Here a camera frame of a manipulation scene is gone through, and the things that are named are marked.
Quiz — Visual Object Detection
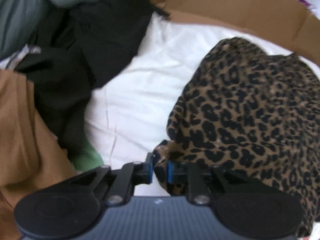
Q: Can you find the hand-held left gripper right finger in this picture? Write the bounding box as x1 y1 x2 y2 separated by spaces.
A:
166 160 253 205

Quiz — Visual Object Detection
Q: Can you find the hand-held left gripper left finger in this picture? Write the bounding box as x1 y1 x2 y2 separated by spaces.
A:
67 152 154 207

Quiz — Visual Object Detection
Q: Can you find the leopard print skirt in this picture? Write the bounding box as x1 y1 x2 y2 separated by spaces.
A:
152 37 320 238

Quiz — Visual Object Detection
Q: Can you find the cream printed blanket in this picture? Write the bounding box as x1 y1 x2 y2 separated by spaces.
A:
70 12 320 197

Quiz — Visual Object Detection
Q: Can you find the black garment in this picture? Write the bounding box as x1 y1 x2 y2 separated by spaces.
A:
14 0 170 155

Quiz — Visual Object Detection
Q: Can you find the brown garment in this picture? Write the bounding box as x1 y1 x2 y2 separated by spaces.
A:
0 70 75 240

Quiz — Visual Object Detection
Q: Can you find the flat cardboard sheet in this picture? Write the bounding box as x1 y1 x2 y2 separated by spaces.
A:
122 0 320 65

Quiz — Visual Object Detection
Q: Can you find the white patterned cloth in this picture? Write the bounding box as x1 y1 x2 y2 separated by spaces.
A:
0 44 42 68

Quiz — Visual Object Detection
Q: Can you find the dark grey pillow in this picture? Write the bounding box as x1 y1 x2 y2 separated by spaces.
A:
0 0 50 59

